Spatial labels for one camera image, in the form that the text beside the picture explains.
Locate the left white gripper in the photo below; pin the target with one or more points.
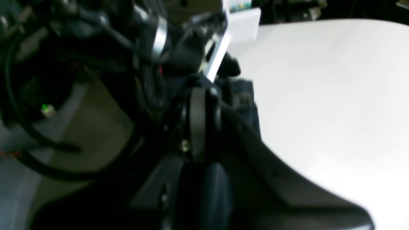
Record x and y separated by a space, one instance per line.
207 48

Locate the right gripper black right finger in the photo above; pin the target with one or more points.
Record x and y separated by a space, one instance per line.
270 195

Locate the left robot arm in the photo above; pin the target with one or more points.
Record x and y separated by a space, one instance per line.
137 46

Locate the black long-sleeve T-shirt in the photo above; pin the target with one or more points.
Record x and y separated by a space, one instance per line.
205 199

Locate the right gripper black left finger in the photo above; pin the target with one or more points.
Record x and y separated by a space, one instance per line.
152 189

